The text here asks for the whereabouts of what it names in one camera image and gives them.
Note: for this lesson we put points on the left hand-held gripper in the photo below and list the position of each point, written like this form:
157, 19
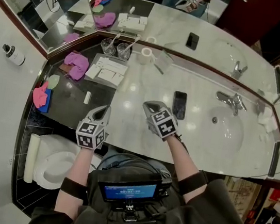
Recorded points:
91, 134

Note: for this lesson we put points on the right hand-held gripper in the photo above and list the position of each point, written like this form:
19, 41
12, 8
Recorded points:
163, 124

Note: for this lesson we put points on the black forearm band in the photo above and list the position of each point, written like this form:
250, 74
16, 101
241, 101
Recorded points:
192, 182
73, 188

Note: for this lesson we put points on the person's left forearm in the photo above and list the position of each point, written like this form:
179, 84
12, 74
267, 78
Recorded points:
80, 165

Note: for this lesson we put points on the person's right forearm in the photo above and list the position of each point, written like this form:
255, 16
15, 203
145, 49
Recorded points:
182, 159

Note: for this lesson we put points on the black smartphone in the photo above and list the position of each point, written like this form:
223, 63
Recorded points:
179, 104

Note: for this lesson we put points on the clear acrylic tray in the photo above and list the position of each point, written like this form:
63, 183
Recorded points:
120, 85

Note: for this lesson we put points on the green pen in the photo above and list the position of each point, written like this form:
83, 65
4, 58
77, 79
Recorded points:
160, 69

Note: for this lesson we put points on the person's blue jeans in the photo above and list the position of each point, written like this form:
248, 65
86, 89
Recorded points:
115, 157

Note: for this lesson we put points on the printed card with green edge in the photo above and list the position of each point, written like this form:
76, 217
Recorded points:
164, 59

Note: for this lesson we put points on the white tape roll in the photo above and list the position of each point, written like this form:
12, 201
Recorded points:
144, 57

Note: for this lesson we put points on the blue cloth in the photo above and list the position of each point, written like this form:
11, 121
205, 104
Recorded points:
46, 104

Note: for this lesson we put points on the purple towel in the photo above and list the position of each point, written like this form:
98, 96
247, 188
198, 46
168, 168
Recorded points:
76, 64

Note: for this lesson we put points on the brown cloth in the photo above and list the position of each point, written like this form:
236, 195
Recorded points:
64, 68

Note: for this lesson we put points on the white toilet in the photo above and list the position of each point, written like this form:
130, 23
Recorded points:
48, 147

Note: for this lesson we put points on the pink cloth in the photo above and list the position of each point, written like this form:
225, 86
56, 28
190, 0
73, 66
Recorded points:
39, 95

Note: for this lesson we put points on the clear drinking glass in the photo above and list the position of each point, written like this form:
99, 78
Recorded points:
107, 48
123, 52

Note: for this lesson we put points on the white toothbrush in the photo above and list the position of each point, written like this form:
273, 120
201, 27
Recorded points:
115, 40
133, 43

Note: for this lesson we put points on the white sink basin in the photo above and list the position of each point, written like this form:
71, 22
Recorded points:
224, 137

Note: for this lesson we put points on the chrome faucet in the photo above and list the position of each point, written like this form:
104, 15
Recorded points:
233, 100

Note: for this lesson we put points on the cream paper roll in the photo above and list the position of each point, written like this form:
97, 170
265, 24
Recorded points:
32, 158

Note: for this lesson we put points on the black chest-mounted monitor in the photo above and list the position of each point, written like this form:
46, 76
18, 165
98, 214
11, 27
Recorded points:
130, 191

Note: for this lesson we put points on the white bottle with black cap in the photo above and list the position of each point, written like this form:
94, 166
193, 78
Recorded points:
16, 57

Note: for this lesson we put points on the white crumpled tissue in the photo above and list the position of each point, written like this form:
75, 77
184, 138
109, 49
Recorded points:
266, 120

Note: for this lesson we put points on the cardboard box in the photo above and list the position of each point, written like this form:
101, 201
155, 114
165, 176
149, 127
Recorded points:
240, 197

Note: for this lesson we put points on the red box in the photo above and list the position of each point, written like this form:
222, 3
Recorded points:
276, 195

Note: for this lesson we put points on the black box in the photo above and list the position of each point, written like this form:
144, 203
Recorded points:
264, 220

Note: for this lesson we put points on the large wall mirror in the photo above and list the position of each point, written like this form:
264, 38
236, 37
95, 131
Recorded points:
207, 27

